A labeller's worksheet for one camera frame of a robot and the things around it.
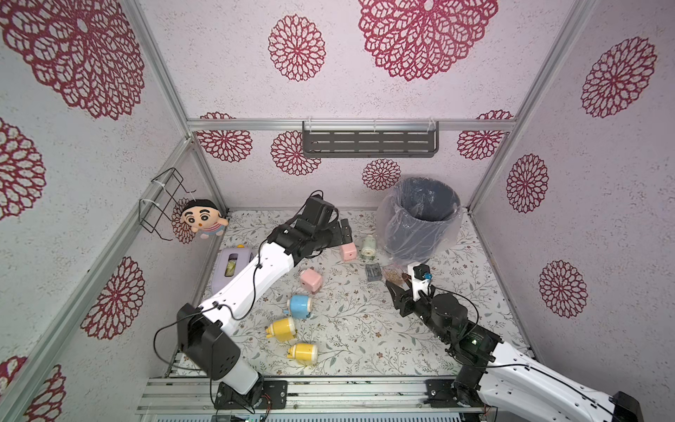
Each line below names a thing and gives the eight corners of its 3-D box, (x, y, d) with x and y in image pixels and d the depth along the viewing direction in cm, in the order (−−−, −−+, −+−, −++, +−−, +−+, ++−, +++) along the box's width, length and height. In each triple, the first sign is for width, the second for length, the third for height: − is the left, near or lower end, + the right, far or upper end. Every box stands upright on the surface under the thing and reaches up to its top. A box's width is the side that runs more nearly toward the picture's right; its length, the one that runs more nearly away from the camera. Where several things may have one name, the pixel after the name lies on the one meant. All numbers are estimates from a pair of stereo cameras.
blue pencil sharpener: (292, 319, 90) (289, 309, 84) (294, 305, 93) (290, 294, 87) (311, 319, 90) (309, 309, 84) (312, 305, 93) (310, 294, 87)
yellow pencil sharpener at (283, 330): (270, 341, 86) (264, 332, 79) (272, 327, 88) (267, 317, 82) (295, 341, 86) (292, 332, 79) (296, 327, 88) (293, 317, 82)
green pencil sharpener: (360, 261, 104) (362, 250, 98) (359, 245, 109) (361, 234, 103) (375, 261, 104) (377, 250, 98) (373, 245, 109) (375, 234, 103)
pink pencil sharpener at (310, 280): (299, 287, 98) (296, 276, 92) (308, 276, 101) (306, 265, 95) (314, 297, 95) (313, 287, 89) (323, 286, 98) (322, 275, 92)
